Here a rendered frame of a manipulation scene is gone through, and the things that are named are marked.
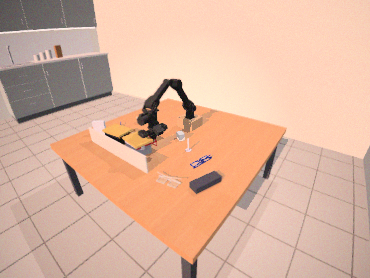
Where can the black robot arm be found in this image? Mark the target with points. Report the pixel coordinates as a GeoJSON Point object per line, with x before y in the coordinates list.
{"type": "Point", "coordinates": [153, 101]}

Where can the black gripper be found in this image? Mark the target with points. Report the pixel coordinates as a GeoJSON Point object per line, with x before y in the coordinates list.
{"type": "Point", "coordinates": [143, 134]}

